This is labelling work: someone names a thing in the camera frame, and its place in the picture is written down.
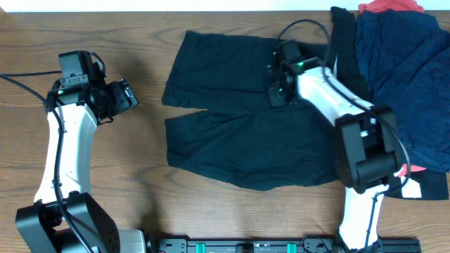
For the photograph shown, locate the black shorts with white waistband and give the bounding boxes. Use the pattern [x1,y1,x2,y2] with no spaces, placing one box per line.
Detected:
[162,31,338,190]

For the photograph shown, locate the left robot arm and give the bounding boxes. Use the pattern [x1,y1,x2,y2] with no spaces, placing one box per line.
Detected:
[15,79,147,252]

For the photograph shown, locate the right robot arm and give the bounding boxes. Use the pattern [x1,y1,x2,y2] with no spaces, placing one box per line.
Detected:
[269,56,409,252]

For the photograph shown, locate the navy blue garment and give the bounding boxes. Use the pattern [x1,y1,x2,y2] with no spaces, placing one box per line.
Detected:
[355,10,449,173]

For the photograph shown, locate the red garment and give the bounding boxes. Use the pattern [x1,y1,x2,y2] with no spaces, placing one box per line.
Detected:
[358,0,424,13]

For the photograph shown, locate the black garment under pile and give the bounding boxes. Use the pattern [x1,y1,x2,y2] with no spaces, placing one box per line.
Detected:
[327,6,449,200]

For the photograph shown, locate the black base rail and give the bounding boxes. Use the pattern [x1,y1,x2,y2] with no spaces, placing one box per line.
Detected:
[158,237,422,253]

